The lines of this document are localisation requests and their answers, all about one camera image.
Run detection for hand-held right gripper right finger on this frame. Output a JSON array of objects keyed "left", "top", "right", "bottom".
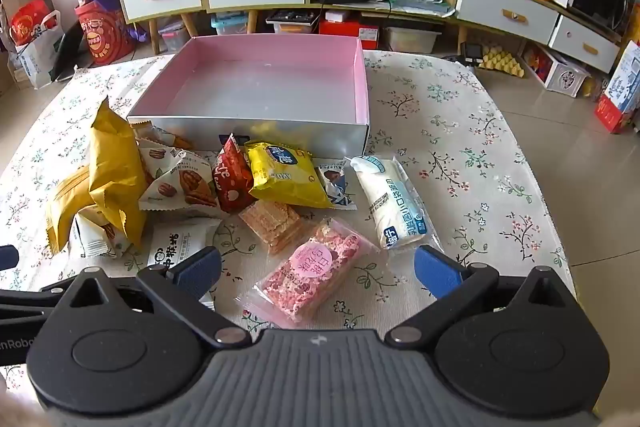
[{"left": 384, "top": 244, "right": 585, "bottom": 349}]

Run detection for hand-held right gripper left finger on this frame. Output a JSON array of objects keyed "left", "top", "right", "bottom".
[{"left": 47, "top": 246, "right": 252, "bottom": 350}]

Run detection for white snack packet black print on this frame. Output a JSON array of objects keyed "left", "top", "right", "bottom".
[{"left": 146, "top": 218, "right": 222, "bottom": 269}]

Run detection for gold snack packet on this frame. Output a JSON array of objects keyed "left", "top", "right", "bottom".
[
  {"left": 45, "top": 166, "right": 108, "bottom": 254},
  {"left": 89, "top": 98, "right": 148, "bottom": 249}
]

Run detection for white bread packet blue label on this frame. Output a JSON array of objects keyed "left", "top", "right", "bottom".
[{"left": 349, "top": 154, "right": 432, "bottom": 251}]

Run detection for white nut-print snack packet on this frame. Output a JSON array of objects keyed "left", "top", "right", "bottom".
[
  {"left": 137, "top": 146, "right": 219, "bottom": 211},
  {"left": 69, "top": 206, "right": 132, "bottom": 260}
]

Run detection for clear wafer biscuit packet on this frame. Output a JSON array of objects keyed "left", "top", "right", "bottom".
[{"left": 238, "top": 199, "right": 307, "bottom": 256}]

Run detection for red snack packet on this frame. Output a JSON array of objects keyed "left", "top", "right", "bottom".
[{"left": 212, "top": 133, "right": 257, "bottom": 214}]

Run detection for pink nougat packet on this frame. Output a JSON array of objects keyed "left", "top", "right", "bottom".
[{"left": 251, "top": 217, "right": 382, "bottom": 329}]

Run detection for yellow snack packet blue logo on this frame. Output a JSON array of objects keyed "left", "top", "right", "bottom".
[{"left": 243, "top": 140, "right": 335, "bottom": 209}]

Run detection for small blue silver snack packet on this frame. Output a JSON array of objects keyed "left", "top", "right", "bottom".
[{"left": 316, "top": 158, "right": 357, "bottom": 211}]

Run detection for white orange-striped snack packet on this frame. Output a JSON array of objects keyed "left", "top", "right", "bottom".
[{"left": 130, "top": 119, "right": 193, "bottom": 154}]

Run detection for pink cardboard box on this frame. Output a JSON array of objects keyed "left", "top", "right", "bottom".
[{"left": 126, "top": 36, "right": 371, "bottom": 158}]

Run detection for black flat panel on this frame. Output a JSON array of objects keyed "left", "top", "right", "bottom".
[{"left": 50, "top": 21, "right": 87, "bottom": 82}]

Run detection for white paper bag red contents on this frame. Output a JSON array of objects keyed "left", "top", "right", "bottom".
[{"left": 9, "top": 0, "right": 65, "bottom": 88}]

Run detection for yellow egg tray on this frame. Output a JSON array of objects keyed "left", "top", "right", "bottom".
[{"left": 477, "top": 47, "right": 527, "bottom": 80}]

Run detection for white patterned gift box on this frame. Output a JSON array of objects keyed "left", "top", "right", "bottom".
[{"left": 521, "top": 42, "right": 592, "bottom": 98}]

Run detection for clear storage bin pale contents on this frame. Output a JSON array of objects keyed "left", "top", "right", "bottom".
[{"left": 384, "top": 27, "right": 444, "bottom": 56}]

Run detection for red printed gift bag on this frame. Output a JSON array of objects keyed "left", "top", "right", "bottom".
[{"left": 75, "top": 2, "right": 137, "bottom": 68}]

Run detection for clear storage bin blue lid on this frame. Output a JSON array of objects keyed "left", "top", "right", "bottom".
[{"left": 211, "top": 12, "right": 249, "bottom": 36}]

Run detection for blue white red carton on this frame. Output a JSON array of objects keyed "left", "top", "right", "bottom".
[{"left": 594, "top": 39, "right": 640, "bottom": 136}]

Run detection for red box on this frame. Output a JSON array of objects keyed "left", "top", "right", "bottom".
[{"left": 319, "top": 18, "right": 379, "bottom": 51}]

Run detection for clear storage bin orange latch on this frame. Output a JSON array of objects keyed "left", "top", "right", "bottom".
[{"left": 265, "top": 9, "right": 319, "bottom": 40}]

